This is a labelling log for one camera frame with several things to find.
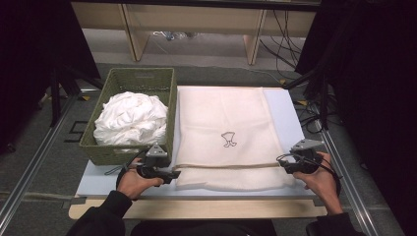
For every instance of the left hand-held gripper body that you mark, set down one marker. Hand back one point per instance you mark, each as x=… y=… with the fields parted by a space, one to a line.
x=154 y=164

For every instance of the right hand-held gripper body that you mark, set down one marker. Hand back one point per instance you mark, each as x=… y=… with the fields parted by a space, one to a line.
x=306 y=157

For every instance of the white clothing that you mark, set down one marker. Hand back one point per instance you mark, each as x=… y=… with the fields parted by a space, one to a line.
x=131 y=118

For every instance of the cream mesh laundry bag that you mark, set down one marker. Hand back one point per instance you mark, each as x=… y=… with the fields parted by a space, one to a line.
x=226 y=114

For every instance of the green woven basket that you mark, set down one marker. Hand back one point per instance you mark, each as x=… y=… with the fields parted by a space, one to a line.
x=137 y=80

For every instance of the person's left hand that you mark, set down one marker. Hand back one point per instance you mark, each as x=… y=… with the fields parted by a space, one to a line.
x=136 y=183

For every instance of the person's right hand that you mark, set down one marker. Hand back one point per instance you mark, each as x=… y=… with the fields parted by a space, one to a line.
x=319 y=183

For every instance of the person's dark lap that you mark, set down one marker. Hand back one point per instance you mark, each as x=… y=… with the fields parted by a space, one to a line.
x=203 y=228

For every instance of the black metal stand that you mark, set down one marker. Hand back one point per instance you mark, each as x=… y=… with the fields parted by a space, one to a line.
x=323 y=98
x=55 y=95

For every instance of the black curtain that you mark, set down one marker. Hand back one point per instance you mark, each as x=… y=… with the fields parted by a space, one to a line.
x=29 y=49
x=377 y=98

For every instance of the clear plastic clutter under desk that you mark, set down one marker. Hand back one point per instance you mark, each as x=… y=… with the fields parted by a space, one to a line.
x=173 y=34

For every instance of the light wooden desk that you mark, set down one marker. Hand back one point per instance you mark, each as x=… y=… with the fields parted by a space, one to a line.
x=196 y=19

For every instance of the aluminium floor rail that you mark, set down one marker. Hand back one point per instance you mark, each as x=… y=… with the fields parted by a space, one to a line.
x=347 y=183
x=29 y=170

